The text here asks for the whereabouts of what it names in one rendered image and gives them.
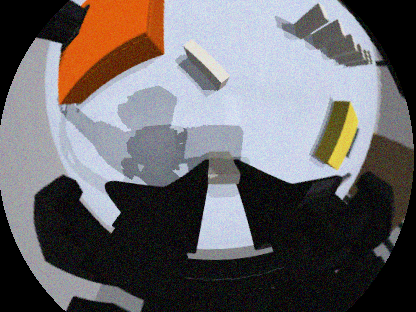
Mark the yellow block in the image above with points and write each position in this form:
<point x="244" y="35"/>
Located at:
<point x="338" y="135"/>

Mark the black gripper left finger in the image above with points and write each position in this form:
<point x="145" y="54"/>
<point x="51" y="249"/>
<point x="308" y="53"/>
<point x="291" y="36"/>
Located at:
<point x="182" y="203"/>

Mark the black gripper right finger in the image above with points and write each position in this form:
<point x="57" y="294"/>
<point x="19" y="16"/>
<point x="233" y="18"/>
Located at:
<point x="270" y="203"/>

